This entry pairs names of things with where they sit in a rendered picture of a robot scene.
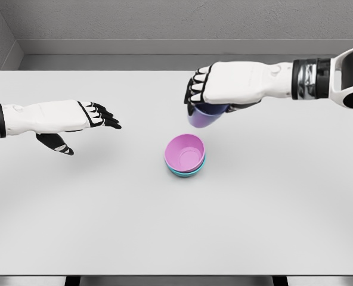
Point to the teal bowl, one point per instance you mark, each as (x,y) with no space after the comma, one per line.
(188,173)

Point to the purple cup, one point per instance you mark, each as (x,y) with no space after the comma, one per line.
(204,116)

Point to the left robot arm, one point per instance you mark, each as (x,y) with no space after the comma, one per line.
(11,120)

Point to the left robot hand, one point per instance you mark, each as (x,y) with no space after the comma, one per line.
(63,116)

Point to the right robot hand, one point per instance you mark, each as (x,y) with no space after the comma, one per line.
(224,83)

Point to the pink bowl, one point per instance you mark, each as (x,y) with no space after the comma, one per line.
(184,155)

